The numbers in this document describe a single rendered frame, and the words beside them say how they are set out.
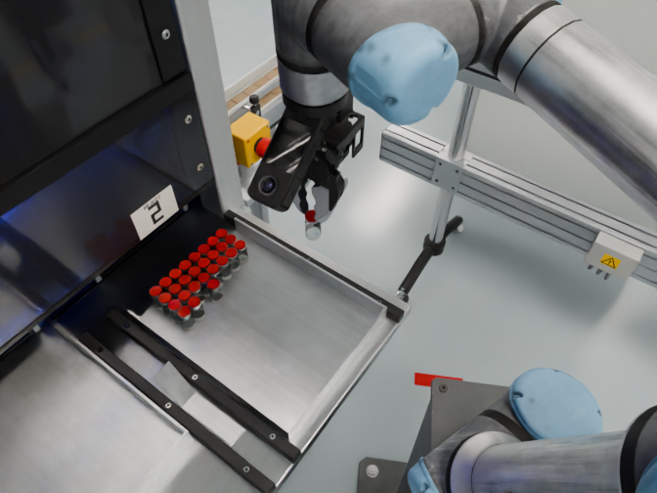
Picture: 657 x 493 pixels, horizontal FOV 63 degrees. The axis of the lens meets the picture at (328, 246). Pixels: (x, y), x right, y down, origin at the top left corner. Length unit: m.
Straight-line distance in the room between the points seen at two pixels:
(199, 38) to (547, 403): 0.69
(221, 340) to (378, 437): 0.96
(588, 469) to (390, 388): 1.39
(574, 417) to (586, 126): 0.41
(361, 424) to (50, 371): 1.07
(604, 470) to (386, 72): 0.33
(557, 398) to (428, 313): 1.28
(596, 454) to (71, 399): 0.73
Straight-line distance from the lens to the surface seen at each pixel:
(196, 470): 0.83
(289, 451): 0.80
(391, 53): 0.41
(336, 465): 1.73
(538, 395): 0.75
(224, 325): 0.92
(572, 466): 0.49
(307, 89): 0.54
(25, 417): 0.95
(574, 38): 0.48
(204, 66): 0.88
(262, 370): 0.87
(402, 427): 1.79
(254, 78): 1.34
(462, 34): 0.47
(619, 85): 0.46
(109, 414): 0.90
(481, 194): 1.73
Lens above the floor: 1.66
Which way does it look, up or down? 51 degrees down
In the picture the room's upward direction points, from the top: straight up
